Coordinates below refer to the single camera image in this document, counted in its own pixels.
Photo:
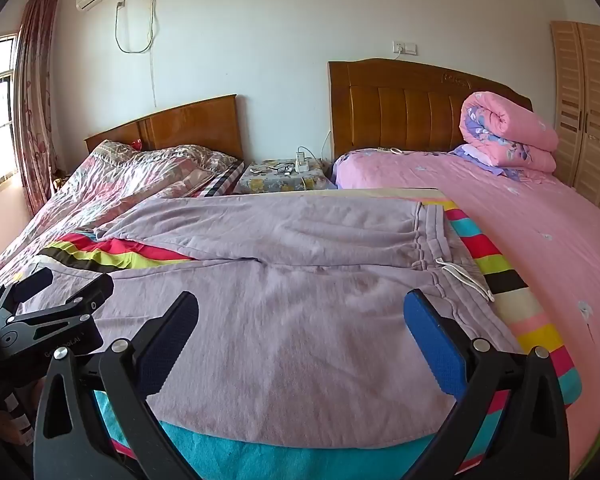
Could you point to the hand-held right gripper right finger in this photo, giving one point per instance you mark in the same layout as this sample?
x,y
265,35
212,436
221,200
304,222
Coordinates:
x,y
437,347

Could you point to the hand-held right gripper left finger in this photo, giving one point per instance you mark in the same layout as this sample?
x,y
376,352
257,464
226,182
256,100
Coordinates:
x,y
167,342

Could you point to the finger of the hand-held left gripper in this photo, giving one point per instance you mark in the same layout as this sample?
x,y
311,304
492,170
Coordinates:
x,y
32,282
92,292

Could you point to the lilac pants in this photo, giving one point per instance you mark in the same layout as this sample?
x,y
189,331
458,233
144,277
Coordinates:
x,y
290,300

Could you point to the striped colourful blanket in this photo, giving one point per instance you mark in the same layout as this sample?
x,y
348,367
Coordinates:
x,y
510,280

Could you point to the pink bedsheet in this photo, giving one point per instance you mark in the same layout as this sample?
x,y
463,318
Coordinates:
x,y
555,230

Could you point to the plaid pillow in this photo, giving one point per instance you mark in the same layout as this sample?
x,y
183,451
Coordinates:
x,y
222,180

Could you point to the pink floral curtain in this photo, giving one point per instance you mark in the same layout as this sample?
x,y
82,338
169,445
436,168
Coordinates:
x,y
37,100

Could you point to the pink purple floral pillow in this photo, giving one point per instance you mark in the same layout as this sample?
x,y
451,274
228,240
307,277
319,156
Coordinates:
x,y
375,167

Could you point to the nightstand with floral cloth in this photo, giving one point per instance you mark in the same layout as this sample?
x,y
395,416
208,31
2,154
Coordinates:
x,y
275,182

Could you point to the purple floral folded sheet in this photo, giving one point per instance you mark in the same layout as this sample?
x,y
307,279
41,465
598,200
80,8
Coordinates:
x,y
472,156

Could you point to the plain wooden headboard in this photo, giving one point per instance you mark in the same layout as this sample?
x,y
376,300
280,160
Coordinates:
x,y
195,125

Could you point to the black eyeglasses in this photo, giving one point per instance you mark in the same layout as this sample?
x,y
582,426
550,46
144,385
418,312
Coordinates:
x,y
281,168

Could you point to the rolled pink floral quilt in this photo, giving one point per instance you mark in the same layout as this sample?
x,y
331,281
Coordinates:
x,y
505,130

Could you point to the padded wooden headboard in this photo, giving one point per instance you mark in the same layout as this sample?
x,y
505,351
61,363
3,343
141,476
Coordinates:
x,y
400,110

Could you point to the light wooden wardrobe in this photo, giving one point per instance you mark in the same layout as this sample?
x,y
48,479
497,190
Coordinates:
x,y
587,110

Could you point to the white wall socket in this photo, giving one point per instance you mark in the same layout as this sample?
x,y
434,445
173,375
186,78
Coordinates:
x,y
405,48

